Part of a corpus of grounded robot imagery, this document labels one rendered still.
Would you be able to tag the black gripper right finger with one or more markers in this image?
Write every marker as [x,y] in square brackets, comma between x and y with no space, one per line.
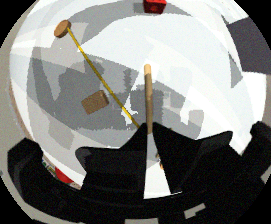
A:
[179,154]

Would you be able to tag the red cube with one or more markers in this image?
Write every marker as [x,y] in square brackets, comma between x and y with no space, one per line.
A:
[154,6]

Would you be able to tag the small brown wooden block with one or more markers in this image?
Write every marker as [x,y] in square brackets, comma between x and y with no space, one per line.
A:
[95,102]

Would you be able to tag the brown round wooden button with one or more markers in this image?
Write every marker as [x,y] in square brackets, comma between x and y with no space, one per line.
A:
[61,29]

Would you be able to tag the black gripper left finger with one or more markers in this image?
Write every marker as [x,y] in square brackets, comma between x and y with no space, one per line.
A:
[131,159]

